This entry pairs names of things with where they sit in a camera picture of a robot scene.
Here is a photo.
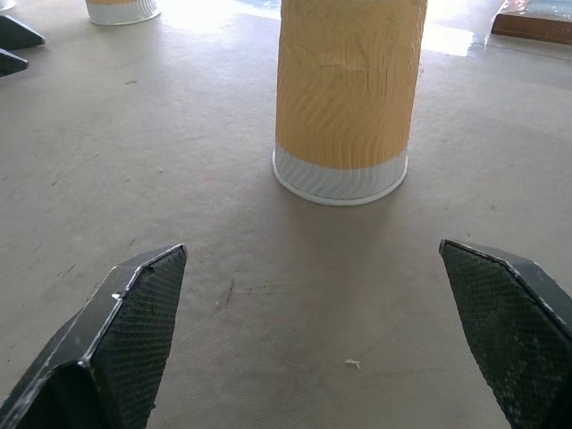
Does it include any yellow white ribbed paper cup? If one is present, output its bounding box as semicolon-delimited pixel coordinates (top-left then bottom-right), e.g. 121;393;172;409
272;0;429;207
84;0;162;27

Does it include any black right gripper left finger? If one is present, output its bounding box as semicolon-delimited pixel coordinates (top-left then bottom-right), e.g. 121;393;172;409
0;243;189;429

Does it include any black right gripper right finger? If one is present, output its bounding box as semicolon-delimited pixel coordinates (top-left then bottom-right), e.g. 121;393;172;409
439;239;572;429

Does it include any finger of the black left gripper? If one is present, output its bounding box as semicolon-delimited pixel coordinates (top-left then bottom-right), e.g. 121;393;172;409
0;15;46;51
0;47;30;79

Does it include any brown wooden board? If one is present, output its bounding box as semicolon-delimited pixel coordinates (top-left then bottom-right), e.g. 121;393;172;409
491;0;572;46

